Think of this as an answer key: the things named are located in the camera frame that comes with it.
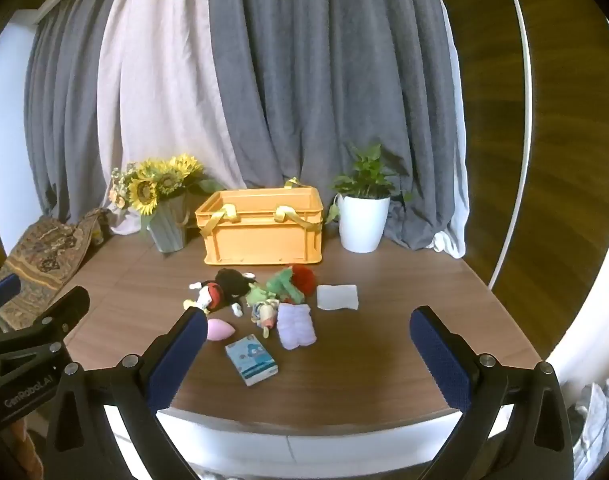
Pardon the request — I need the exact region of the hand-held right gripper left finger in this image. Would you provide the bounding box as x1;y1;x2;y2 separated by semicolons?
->
42;305;210;480

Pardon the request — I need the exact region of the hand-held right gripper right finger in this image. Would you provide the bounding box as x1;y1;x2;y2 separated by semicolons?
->
409;305;576;480

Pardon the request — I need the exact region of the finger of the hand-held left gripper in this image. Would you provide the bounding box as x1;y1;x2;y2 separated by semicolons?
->
0;285;92;347
0;273;23;317

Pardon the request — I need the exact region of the pink egg-shaped sponge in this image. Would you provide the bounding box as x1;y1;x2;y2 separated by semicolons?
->
206;317;238;342

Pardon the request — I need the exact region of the blue printed tissue pack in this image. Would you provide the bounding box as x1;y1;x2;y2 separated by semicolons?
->
225;335;280;387

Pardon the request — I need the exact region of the black mouse plush toy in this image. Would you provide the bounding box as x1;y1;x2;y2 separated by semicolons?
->
183;268;258;318

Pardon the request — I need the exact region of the small cream doll plush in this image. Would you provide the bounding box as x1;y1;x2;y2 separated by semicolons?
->
249;298;281;339

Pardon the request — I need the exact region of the white cloth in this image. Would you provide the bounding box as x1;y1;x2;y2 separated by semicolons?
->
316;284;360;312

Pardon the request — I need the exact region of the lavender cloth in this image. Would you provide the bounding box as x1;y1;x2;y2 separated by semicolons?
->
276;302;317;350

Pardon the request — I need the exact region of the green plush toy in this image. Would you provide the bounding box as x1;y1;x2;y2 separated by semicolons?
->
244;268;306;307

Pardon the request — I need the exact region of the orange plastic crate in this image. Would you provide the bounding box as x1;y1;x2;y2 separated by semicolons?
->
194;177;325;266

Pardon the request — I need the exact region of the red fuzzy plush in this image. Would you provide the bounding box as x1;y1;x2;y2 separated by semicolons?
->
290;264;316;295

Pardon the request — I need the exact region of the person's left forearm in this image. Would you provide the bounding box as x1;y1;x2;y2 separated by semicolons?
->
8;419;44;480

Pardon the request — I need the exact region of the patterned brown rug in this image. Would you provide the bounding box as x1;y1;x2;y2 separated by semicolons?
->
0;207;111;332

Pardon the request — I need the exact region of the grey ribbed vase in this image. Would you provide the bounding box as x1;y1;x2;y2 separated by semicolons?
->
146;192;190;254

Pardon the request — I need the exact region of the artificial sunflower bouquet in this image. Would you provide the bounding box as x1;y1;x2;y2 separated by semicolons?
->
108;154;226;235

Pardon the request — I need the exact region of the white plant pot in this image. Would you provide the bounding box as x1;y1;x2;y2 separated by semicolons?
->
337;194;391;254

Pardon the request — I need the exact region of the white sheer curtain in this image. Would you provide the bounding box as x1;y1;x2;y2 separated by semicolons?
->
431;5;471;260

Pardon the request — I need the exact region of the crumpled white fabric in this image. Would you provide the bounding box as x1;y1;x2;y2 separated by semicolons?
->
573;379;609;480

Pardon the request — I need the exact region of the grey curtain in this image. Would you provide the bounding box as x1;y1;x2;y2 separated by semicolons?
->
23;7;116;223
207;0;466;257

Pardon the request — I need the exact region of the green potted plant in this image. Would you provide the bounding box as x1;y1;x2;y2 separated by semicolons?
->
324;143;415;226

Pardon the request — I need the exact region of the pale pink curtain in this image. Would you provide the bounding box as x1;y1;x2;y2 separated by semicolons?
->
97;0;246;237

